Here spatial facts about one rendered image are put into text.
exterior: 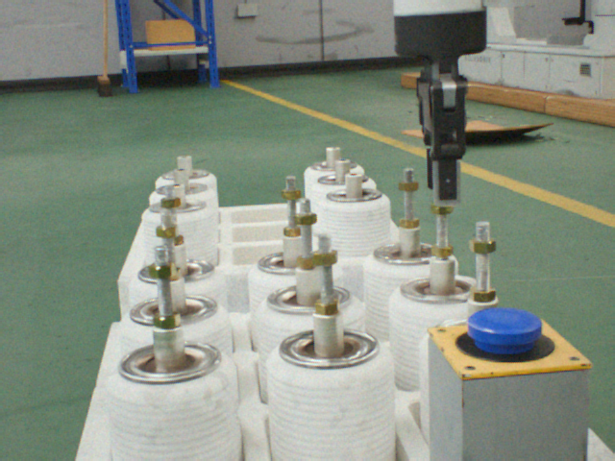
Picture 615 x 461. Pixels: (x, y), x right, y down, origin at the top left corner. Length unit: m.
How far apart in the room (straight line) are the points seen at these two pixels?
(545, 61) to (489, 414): 3.75
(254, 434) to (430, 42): 0.34
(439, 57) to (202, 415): 0.33
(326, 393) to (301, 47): 6.45
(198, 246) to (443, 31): 0.55
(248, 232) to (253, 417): 0.67
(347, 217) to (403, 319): 0.40
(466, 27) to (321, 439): 0.34
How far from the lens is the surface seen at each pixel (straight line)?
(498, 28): 4.99
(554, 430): 0.50
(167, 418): 0.64
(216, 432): 0.66
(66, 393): 1.29
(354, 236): 1.17
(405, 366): 0.79
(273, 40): 6.99
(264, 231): 1.38
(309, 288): 0.77
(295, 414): 0.65
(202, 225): 1.17
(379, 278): 0.89
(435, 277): 0.79
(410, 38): 0.73
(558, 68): 4.10
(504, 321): 0.50
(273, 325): 0.76
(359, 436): 0.66
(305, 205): 0.76
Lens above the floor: 0.50
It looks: 14 degrees down
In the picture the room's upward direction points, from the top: 3 degrees counter-clockwise
